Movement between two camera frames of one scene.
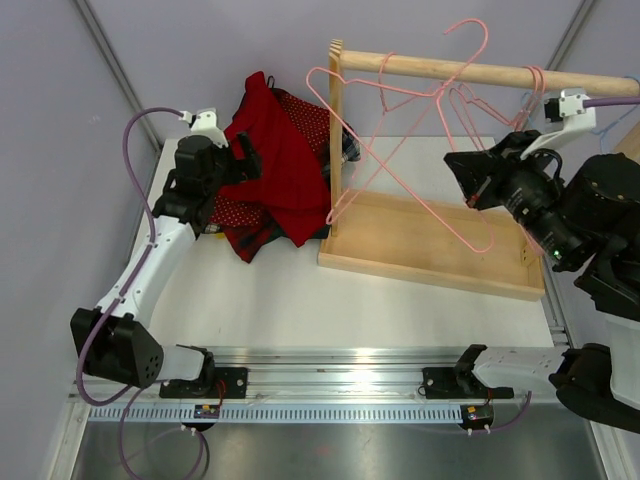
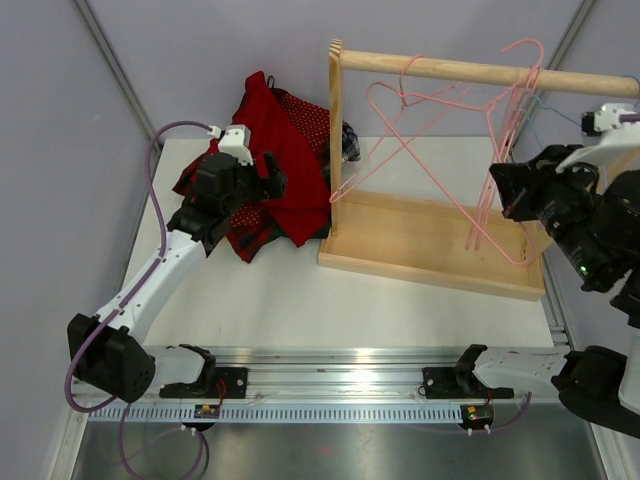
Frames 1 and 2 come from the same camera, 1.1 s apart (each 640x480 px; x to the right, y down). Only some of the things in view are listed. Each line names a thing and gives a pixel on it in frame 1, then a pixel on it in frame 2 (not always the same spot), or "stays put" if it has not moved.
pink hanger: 469,98 → 502,115
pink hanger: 431,92 → 502,117
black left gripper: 249,168 → 263,186
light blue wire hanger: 605,126 → 567,116
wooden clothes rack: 431,241 stays put
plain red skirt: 292,186 stays put
